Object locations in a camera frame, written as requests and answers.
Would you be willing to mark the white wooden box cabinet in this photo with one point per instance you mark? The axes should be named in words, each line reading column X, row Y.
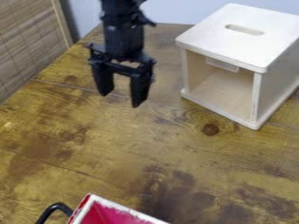
column 240, row 62

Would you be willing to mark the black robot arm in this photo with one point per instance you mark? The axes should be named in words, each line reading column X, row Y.
column 121, row 55

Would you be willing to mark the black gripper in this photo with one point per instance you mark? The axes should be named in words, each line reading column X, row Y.
column 105, row 65

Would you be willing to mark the red drawer with white rim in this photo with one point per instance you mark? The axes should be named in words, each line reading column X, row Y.
column 96, row 210

